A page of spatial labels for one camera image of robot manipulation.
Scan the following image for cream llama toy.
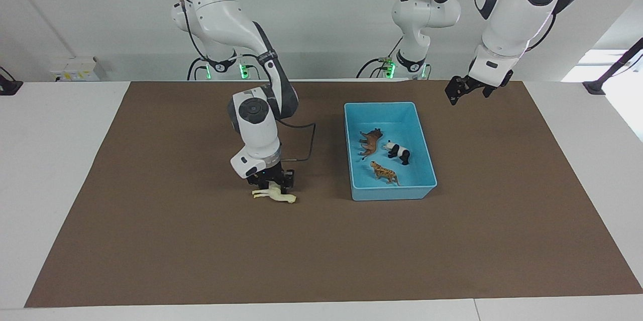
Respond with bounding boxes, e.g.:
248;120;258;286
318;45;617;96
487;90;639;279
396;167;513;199
252;183;297;205

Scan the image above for black and white panda toy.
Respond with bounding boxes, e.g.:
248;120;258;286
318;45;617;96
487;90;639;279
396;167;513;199
383;141;411;166

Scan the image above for brown lion toy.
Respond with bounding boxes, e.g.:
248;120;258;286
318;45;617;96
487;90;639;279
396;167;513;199
359;128;384;160

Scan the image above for orange striped tiger toy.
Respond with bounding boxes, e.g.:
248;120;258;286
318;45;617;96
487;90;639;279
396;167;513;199
370;160;400;186

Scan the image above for light blue storage box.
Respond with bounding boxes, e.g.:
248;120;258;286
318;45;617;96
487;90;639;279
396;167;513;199
344;101;438;202

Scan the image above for brown table mat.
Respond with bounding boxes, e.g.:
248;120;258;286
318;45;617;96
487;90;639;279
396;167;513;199
24;80;643;308

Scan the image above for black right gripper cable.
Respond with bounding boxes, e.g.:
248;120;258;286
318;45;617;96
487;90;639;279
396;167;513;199
275;119;317;162

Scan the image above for black left base cables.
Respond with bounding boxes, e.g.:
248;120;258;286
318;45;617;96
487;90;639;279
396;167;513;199
356;37;403;79

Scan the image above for black base cables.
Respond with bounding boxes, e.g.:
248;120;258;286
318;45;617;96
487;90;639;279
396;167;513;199
186;52;262;81
356;37;403;79

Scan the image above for black slanted camera stand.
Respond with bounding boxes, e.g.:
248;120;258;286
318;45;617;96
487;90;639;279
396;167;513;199
582;37;643;96

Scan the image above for black right base cables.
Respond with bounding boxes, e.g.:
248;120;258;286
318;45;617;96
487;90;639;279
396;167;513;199
186;52;262;81

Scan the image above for white wall power box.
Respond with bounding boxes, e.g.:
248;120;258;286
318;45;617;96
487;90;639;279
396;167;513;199
49;56;108;82

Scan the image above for black clamp mount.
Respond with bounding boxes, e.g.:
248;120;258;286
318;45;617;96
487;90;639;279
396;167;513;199
0;66;24;96

